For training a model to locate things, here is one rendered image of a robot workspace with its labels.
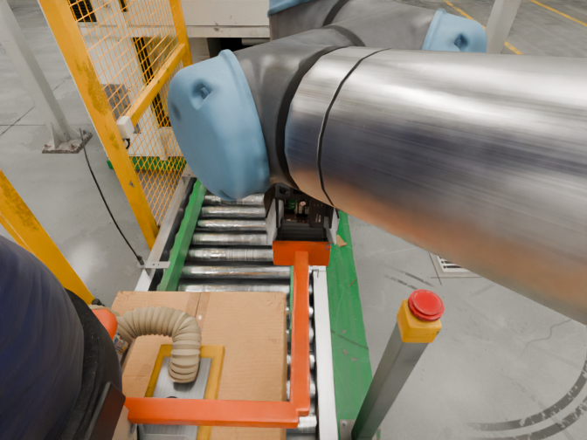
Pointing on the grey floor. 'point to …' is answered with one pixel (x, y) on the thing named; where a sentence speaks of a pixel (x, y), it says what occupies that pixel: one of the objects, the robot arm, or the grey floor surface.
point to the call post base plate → (346, 429)
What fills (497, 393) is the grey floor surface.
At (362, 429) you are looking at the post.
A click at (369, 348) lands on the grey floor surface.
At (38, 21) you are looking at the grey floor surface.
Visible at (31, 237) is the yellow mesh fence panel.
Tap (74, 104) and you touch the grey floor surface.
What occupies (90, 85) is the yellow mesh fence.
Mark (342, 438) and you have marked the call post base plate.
